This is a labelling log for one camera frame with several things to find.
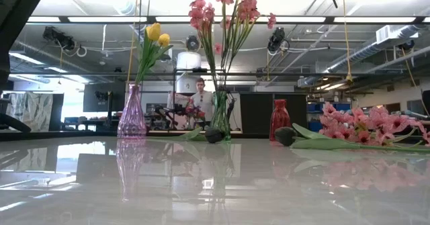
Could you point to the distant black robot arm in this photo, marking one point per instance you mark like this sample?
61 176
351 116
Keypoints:
166 112

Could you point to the person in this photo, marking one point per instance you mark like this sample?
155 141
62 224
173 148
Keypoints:
201 100

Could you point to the large black display screen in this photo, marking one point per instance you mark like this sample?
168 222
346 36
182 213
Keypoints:
104 95

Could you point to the black metal table frame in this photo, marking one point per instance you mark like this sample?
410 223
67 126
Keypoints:
67 135

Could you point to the black cabinet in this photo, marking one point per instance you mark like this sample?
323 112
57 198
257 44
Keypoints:
257 114

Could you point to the green glass vase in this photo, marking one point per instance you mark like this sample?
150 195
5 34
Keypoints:
220 117

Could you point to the white cylindrical tank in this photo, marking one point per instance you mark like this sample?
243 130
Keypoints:
188 61

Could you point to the overhead light bar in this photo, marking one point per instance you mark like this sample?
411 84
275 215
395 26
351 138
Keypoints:
331 19

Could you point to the purple glass vase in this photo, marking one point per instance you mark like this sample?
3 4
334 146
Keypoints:
132 112

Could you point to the silver ventilation duct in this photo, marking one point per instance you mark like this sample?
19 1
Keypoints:
363 50

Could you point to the red glass vase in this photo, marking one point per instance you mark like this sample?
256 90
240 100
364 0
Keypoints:
279 117

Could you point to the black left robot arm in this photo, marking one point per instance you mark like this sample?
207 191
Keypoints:
16 16

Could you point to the black round fan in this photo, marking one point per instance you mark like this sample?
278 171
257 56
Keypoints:
193 43

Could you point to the blue storage bins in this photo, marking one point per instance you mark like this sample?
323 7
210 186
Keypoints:
342 106

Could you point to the black hanging device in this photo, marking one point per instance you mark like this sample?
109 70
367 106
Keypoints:
276 38
58 38

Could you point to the patterned white curtain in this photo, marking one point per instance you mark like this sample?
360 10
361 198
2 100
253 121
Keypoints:
32 109

